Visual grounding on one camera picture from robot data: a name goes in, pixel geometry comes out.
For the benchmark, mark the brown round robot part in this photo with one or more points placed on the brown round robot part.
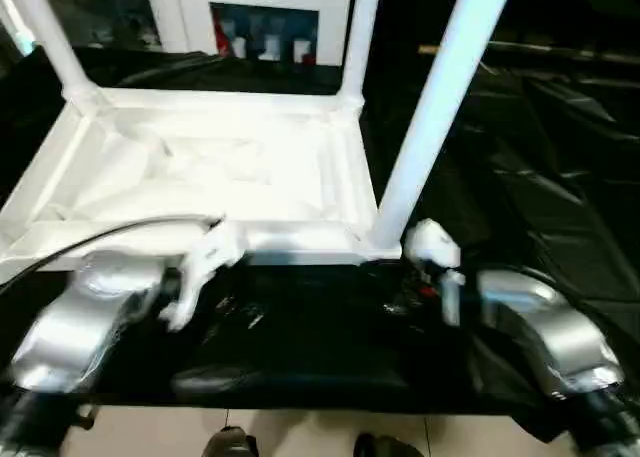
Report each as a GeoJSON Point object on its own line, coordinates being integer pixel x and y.
{"type": "Point", "coordinates": [230, 442]}
{"type": "Point", "coordinates": [385, 444]}

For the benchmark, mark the white teal patterned curtain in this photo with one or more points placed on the white teal patterned curtain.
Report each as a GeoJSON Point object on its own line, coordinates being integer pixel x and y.
{"type": "Point", "coordinates": [15, 22]}

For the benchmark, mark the black folding table frame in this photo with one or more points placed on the black folding table frame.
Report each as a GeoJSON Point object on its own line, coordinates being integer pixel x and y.
{"type": "Point", "coordinates": [85, 417]}

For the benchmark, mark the long dark metal rod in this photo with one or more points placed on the long dark metal rod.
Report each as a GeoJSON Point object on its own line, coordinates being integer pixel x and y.
{"type": "Point", "coordinates": [560, 53]}

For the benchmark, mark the red bottle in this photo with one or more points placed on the red bottle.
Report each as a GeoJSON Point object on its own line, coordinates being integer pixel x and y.
{"type": "Point", "coordinates": [221, 37]}

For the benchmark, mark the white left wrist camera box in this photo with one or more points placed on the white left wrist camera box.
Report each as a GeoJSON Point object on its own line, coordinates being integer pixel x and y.
{"type": "Point", "coordinates": [205, 272]}

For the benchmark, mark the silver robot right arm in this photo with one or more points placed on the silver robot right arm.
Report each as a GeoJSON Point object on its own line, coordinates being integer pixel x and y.
{"type": "Point", "coordinates": [550, 317]}

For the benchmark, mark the black backdrop cloth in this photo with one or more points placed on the black backdrop cloth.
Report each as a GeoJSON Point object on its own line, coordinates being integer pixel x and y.
{"type": "Point", "coordinates": [560, 7]}

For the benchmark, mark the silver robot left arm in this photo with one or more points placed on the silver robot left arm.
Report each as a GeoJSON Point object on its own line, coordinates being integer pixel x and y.
{"type": "Point", "coordinates": [90, 317]}

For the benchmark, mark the small white jar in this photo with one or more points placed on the small white jar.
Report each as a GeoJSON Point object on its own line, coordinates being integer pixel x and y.
{"type": "Point", "coordinates": [301, 52]}
{"type": "Point", "coordinates": [239, 48]}
{"type": "Point", "coordinates": [270, 48]}

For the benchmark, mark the white plastic table leg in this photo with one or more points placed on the white plastic table leg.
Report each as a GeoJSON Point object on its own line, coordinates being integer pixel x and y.
{"type": "Point", "coordinates": [440, 112]}
{"type": "Point", "coordinates": [357, 37]}
{"type": "Point", "coordinates": [55, 37]}

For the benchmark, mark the white plastic table top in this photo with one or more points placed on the white plastic table top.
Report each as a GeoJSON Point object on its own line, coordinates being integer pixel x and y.
{"type": "Point", "coordinates": [200, 167]}

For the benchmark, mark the small yellow label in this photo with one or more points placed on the small yellow label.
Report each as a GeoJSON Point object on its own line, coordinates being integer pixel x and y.
{"type": "Point", "coordinates": [426, 49]}

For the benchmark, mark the black work surface mat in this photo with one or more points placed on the black work surface mat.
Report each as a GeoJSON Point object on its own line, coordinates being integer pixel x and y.
{"type": "Point", "coordinates": [525, 152]}

